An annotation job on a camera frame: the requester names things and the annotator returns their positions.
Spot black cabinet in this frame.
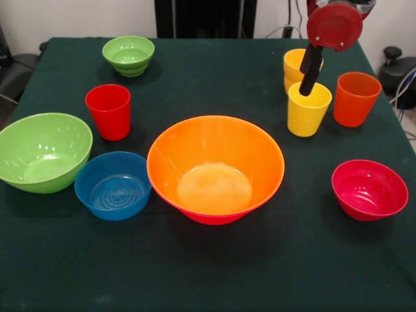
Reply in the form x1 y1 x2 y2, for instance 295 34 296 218
155 0 257 39

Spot large orange bowl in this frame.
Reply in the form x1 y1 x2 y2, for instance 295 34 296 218
146 114 286 217

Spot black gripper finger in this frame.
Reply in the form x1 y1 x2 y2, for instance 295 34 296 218
299 44 316 74
299 46 324 97

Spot orange cup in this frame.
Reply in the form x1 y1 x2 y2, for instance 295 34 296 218
333 72 382 128

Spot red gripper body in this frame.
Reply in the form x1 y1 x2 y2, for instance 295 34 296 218
306 0 363 53

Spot blue and white cables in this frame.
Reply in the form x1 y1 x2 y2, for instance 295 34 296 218
389 66 416 111

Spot white cable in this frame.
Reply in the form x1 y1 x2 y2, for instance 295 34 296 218
265 24 303 39

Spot red bowl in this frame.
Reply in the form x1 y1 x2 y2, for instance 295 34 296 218
331 159 410 222

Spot blue bowl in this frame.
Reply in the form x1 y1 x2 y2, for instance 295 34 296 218
74 151 153 222

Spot large green bowl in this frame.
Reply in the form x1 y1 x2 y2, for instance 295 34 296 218
0 112 94 195

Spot red cup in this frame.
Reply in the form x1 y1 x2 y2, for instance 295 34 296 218
84 84 132 142

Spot small green bowl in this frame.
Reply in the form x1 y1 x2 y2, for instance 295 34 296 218
101 35 155 78

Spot black equipment base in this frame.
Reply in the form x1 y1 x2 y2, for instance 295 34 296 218
378 46 416 97

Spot black chair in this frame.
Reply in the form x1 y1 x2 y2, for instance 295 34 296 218
0 22 49 105

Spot dark green tablecloth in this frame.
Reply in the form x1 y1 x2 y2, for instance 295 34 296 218
0 37 416 312

